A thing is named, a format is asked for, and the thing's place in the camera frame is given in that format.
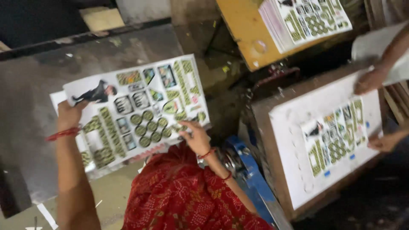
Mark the white paper strip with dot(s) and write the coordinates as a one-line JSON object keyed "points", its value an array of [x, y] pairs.
{"points": [[47, 215]]}

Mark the blue metal machine part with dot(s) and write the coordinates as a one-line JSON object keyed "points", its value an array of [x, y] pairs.
{"points": [[252, 179]]}

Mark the wooden block base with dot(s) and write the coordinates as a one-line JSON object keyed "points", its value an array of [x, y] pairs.
{"points": [[262, 153]]}

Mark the small printed sticker sheet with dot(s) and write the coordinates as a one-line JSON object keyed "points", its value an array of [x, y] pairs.
{"points": [[335, 137]]}

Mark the beige wooden board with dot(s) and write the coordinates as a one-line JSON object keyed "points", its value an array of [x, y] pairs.
{"points": [[101, 19]]}

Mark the red patterned garment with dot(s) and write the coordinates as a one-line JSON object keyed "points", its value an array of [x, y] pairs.
{"points": [[188, 198]]}

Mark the thick pile of printed sheets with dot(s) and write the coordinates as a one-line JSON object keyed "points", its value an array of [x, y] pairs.
{"points": [[306, 22]]}

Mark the red machine part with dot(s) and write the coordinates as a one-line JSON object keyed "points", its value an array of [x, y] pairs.
{"points": [[276, 78]]}

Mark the stack of printed sheets under hands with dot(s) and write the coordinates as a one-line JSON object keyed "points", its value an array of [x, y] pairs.
{"points": [[88, 150]]}

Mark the person's right fingers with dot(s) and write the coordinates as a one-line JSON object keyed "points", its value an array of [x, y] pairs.
{"points": [[188, 131]]}

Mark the person's right hand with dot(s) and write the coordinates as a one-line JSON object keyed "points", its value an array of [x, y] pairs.
{"points": [[198, 139]]}

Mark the person's left hand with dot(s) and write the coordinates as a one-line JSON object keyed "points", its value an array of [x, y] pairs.
{"points": [[67, 114]]}

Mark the white die board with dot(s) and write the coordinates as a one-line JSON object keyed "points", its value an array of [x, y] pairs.
{"points": [[287, 150]]}

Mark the yellow wooden board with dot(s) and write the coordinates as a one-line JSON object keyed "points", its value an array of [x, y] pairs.
{"points": [[246, 28]]}

